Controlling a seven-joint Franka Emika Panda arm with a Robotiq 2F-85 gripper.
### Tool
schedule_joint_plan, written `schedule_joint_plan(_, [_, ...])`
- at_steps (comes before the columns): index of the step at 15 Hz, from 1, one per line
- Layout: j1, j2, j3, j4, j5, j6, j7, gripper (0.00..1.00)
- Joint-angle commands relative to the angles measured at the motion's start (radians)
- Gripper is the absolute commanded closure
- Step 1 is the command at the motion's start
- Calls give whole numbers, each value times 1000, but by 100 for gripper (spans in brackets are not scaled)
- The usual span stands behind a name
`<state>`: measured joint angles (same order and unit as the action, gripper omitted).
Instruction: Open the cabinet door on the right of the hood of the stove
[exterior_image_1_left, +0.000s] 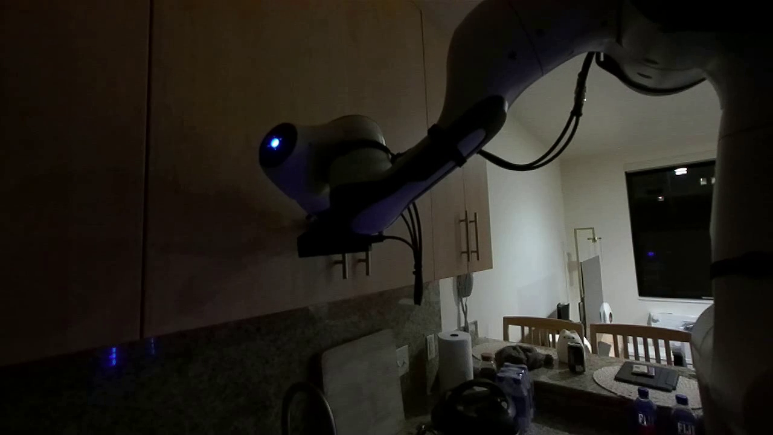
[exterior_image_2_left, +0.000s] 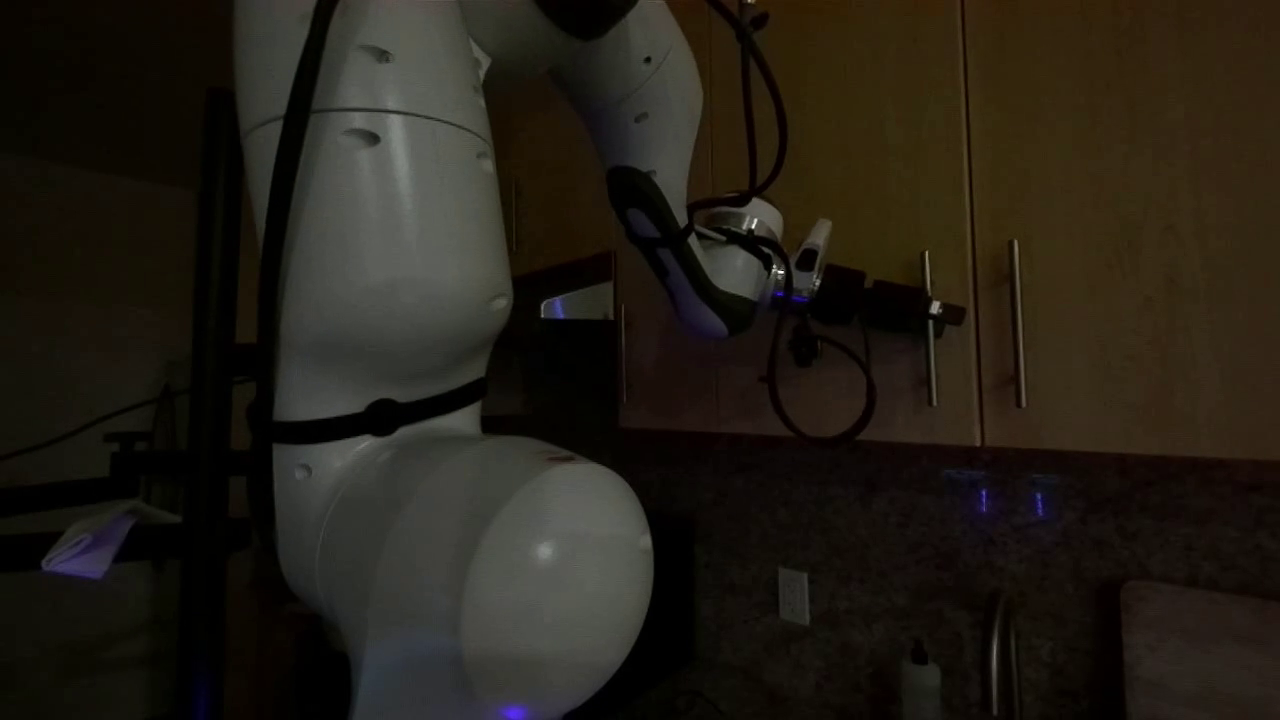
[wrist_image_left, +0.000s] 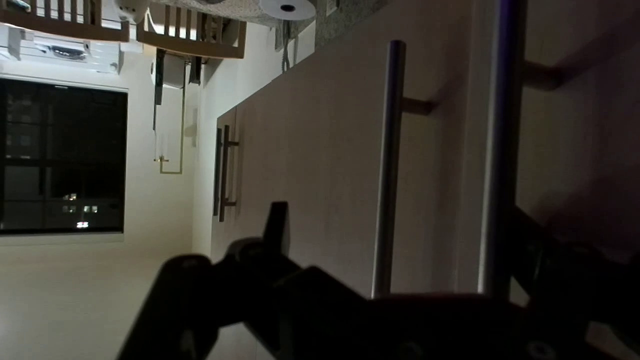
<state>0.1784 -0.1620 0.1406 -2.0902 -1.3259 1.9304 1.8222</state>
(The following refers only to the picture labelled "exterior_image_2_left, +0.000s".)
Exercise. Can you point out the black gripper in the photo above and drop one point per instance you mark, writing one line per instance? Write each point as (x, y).
(854, 300)

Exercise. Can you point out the wooden cabinet over hood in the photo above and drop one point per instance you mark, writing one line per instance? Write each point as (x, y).
(560, 184)

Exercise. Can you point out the dark stove range hood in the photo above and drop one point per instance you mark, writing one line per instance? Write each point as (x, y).
(566, 372)

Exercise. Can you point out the wooden cabinet door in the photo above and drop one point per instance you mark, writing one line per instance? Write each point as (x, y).
(883, 133)
(1147, 203)

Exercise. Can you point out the blue indicator light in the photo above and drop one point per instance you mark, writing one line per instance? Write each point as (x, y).
(1036, 501)
(983, 501)

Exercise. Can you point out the soap dispenser bottle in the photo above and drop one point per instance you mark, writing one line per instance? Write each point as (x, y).
(916, 684)

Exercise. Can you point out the white wall outlet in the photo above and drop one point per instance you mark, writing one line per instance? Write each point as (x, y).
(793, 599)

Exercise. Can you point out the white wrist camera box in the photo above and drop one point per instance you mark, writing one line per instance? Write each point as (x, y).
(815, 252)

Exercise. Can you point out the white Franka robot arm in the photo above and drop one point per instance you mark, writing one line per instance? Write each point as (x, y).
(387, 242)

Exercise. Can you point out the black metal stand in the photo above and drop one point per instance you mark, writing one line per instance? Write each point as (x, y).
(214, 601)

